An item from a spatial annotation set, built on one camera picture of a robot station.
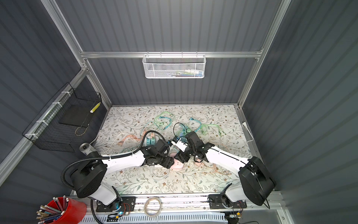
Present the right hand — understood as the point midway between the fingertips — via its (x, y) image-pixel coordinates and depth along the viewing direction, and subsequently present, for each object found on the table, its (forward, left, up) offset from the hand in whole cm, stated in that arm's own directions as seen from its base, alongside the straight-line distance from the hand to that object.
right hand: (179, 153), depth 84 cm
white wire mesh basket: (+78, +6, +13) cm, 80 cm away
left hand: (-2, +6, -5) cm, 8 cm away
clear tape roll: (-26, +18, -6) cm, 32 cm away
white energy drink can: (0, +54, +7) cm, 55 cm away
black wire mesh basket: (+15, +61, +23) cm, 67 cm away
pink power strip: (-5, +1, -5) cm, 7 cm away
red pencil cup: (-30, +48, +9) cm, 58 cm away
